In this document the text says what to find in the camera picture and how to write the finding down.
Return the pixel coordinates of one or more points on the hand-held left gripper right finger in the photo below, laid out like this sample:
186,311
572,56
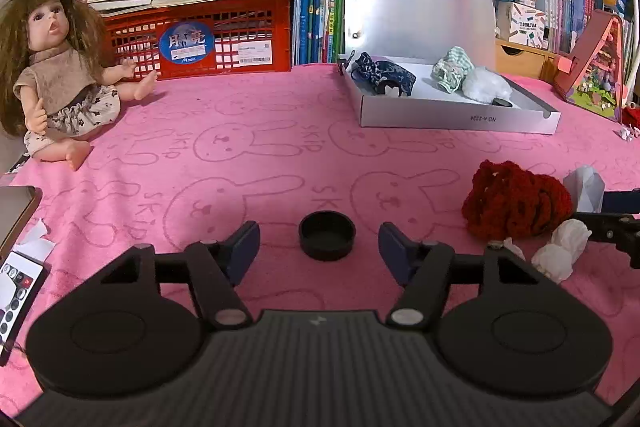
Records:
395,252

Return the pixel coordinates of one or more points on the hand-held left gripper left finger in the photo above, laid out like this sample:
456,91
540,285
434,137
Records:
245,249

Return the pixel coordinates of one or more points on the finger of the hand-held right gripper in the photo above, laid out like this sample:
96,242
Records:
612,232
622,201

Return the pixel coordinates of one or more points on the white tissue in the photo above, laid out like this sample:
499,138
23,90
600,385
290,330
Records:
560,252
514,248

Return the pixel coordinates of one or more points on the black round lid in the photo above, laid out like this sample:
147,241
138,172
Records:
327,247

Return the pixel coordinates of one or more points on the grey box with lid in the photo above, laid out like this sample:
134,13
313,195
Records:
450,119

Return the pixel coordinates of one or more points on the blue patterned cloth pouch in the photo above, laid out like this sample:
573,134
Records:
390,74

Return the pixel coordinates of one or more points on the white fluffy ball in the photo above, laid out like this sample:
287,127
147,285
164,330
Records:
485,84

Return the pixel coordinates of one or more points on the white folded paper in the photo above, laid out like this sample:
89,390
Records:
582,187

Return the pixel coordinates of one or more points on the white paper flower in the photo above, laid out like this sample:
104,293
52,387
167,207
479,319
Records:
625,133

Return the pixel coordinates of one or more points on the red fabric item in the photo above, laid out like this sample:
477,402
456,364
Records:
632,114

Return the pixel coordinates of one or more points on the red knitted item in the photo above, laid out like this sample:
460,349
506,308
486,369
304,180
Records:
510,207

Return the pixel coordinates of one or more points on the pink bunny print blanket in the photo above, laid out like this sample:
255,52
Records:
250,132

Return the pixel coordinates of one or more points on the pink triangular toy house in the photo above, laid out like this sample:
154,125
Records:
595,77

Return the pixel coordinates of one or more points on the row of thin picture books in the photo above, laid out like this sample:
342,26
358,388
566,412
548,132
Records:
631,57

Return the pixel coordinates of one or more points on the wooden drawer unit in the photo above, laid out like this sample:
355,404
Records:
525,59

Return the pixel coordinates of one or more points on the green striped cloth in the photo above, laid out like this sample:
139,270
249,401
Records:
450,69

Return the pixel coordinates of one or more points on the white printed cardboard box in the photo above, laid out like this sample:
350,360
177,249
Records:
525,27

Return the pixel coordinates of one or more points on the row of blue-spined books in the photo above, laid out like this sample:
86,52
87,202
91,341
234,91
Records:
565,7

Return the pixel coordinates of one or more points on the white paper scrap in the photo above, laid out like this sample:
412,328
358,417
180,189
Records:
37,239

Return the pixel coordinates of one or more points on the white remote control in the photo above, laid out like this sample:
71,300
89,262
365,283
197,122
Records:
20,287

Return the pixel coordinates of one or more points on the brown edged tablet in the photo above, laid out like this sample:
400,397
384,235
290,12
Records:
15,217

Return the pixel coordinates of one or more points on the red plastic basket blue sticker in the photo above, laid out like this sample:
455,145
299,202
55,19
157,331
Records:
135,42

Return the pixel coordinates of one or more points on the long-haired baby doll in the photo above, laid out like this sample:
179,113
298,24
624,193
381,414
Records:
55,72

